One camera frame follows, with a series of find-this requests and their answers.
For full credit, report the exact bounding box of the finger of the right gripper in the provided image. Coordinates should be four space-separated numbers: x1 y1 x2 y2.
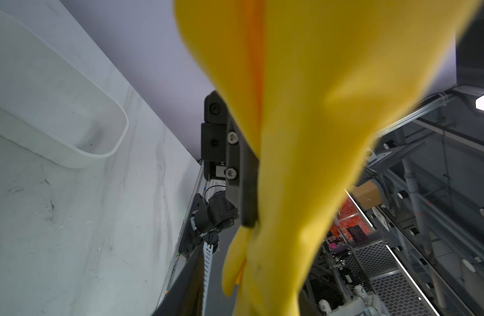
226 115 259 228

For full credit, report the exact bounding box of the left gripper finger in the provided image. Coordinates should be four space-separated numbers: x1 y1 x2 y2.
152 247 205 316

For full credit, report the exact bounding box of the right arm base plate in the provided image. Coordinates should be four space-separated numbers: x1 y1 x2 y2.
178 191 239 259

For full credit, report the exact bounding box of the white rectangular dish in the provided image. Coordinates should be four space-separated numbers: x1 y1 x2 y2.
0 10 129 169

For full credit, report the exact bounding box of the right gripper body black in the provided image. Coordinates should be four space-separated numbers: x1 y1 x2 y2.
201 90 228 181

